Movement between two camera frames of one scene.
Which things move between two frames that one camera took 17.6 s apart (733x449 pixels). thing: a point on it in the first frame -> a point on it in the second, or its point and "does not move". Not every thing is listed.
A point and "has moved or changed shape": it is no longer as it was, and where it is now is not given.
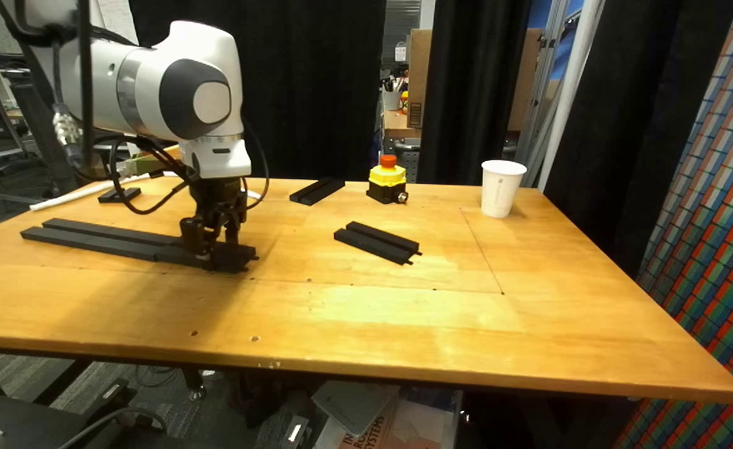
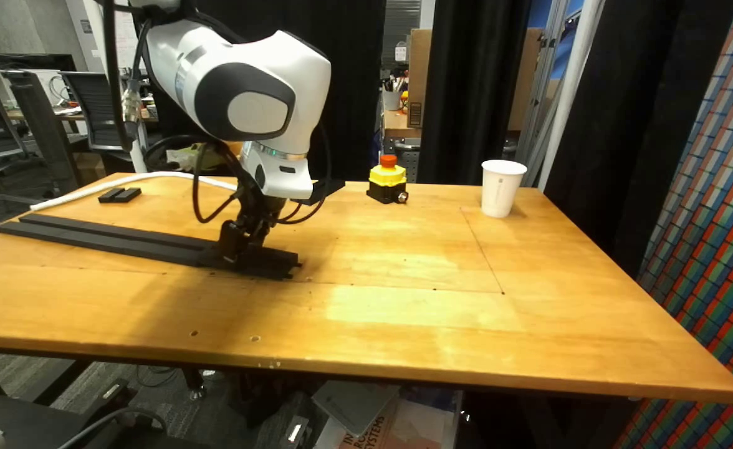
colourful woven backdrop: x=705 y=261 does not move
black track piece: x=154 y=245 -> x=102 y=235
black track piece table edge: x=76 y=233 has moved or changed shape
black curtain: x=312 y=81 does not move
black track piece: x=318 y=191 does not move
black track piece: x=381 y=243 -> x=260 y=261
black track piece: x=218 y=256 does not move
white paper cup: x=500 y=185 does not move
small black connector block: x=123 y=195 does not move
